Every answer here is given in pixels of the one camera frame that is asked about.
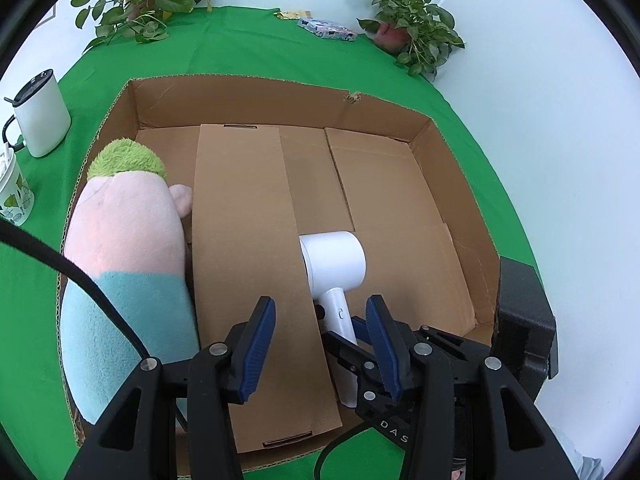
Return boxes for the white hair dryer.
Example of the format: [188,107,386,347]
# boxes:
[297,231,368,410]

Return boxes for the long brown cardboard box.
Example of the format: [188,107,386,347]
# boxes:
[192,125,342,452]

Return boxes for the plush pig toy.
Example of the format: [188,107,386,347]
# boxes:
[60,139,200,424]

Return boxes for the large open cardboard tray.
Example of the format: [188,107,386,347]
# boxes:
[55,72,502,478]

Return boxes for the green patterned cup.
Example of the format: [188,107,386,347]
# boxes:
[0,143,35,226]

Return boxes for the green tablecloth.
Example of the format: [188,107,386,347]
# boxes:
[1,6,535,479]

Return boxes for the right potted plant red pot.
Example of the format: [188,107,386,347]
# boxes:
[358,0,465,80]

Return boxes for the white mug black lid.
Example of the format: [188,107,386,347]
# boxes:
[1,68,72,158]

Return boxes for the yellow packet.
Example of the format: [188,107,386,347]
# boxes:
[274,10,311,21]

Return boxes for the black cable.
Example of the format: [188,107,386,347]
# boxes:
[0,216,189,434]

